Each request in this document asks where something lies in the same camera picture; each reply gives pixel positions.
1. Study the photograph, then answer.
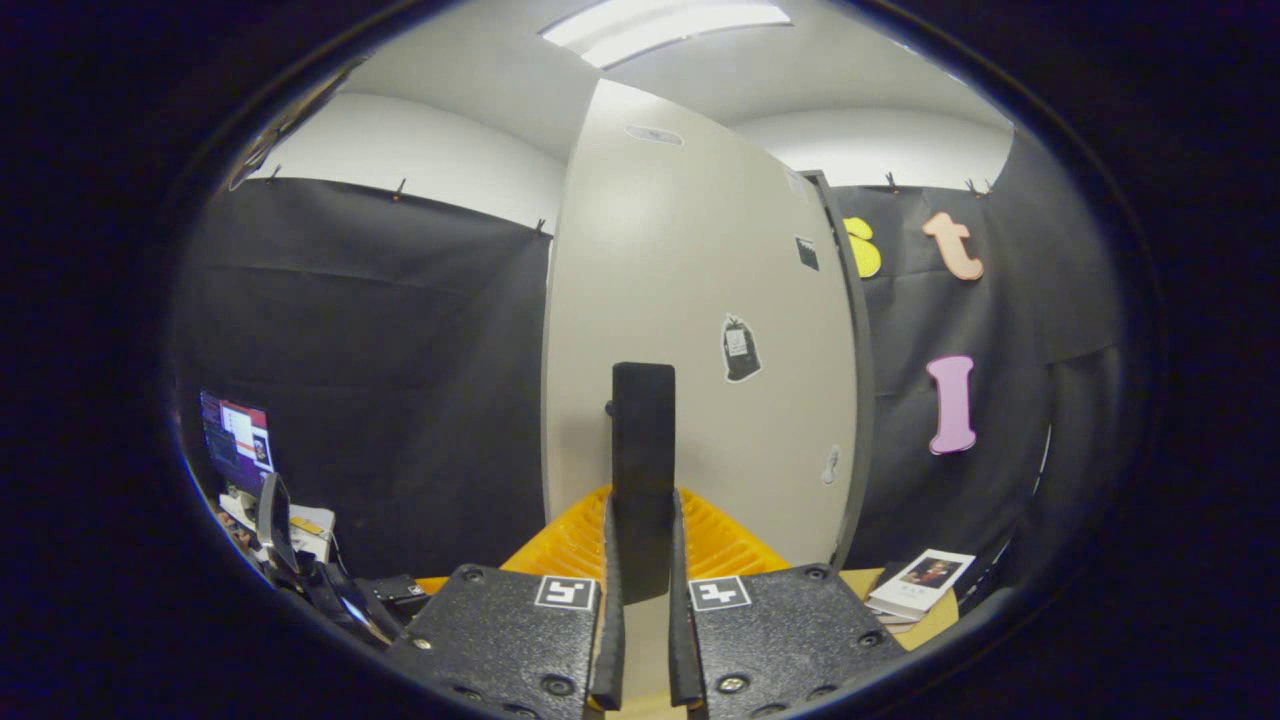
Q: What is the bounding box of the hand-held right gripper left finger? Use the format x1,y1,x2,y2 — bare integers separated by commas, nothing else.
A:
385,485,626,720

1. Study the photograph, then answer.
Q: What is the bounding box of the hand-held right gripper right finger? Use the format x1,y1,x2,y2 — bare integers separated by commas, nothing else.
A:
668,487,909,720

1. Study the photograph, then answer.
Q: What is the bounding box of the black door handle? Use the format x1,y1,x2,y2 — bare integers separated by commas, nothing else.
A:
605,362,677,606

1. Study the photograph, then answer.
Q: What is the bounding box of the beige cabinet door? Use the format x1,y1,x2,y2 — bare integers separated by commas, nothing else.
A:
540,78,861,701

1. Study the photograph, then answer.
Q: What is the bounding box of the white yellow printed box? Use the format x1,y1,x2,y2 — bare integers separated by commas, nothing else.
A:
288,503,336,563

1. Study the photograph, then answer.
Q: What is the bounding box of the computer monitor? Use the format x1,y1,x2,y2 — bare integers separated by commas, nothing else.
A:
198,390,276,496

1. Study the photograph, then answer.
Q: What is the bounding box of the stack of books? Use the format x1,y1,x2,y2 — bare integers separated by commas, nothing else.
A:
865,548,976,633

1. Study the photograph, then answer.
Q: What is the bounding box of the black backdrop cloth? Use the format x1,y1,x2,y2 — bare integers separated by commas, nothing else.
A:
170,130,1131,601

